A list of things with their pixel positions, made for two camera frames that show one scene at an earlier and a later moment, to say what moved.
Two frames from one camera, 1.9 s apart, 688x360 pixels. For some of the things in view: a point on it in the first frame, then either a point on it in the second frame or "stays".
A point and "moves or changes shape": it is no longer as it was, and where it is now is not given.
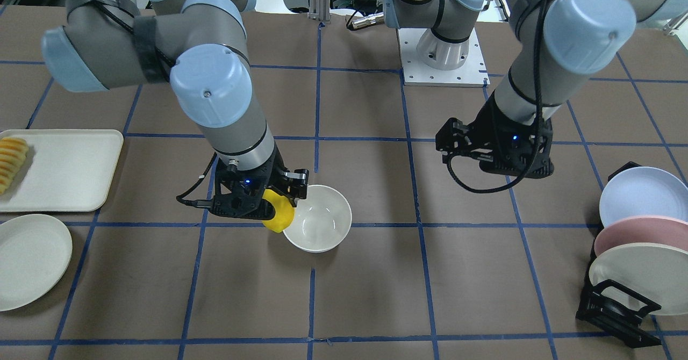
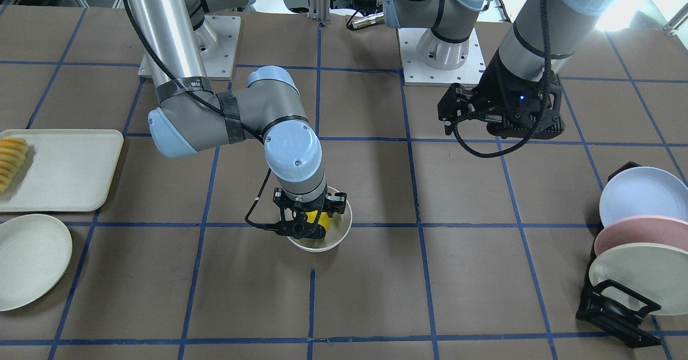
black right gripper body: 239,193 to 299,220
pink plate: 646,230 stays
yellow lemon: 284,214 moves or changes shape
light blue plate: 643,191 stays
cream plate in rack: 658,272 stays
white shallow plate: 35,250 stays
